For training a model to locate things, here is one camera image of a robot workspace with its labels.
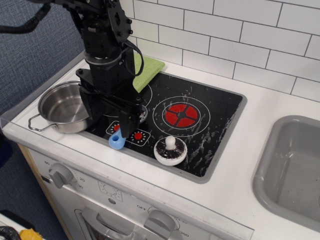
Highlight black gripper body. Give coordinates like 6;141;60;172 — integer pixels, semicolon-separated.
76;47;142;116

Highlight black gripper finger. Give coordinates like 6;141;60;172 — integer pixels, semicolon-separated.
79;86;105;122
119;107;140;138

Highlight green cloth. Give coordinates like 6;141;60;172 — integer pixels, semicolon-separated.
132;56;165;93

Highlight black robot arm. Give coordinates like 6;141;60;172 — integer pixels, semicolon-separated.
54;0;143;138

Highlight grey blue toy scoop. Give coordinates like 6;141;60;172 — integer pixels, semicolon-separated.
108;104;149;151

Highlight stainless steel pot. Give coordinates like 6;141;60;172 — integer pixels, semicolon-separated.
38;80;96;134

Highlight white toy mushroom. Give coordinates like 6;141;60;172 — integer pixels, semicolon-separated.
153;135;188;166

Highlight black toy stovetop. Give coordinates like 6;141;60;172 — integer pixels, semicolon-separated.
121;73;247;184

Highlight grey left oven knob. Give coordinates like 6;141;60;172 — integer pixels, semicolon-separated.
49;163;74;189

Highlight grey oven knob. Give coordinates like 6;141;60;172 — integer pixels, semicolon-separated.
49;163;74;189
143;210;176;240

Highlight white toy oven front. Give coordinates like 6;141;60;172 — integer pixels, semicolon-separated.
29;150;253;240

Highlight grey right oven knob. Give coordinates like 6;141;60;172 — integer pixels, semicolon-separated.
143;210;176;240

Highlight yellow object at corner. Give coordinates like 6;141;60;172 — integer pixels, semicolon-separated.
19;228;43;240

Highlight grey sink basin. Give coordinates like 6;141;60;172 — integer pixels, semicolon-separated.
252;115;320;232

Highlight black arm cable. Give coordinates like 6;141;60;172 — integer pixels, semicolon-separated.
0;0;52;34

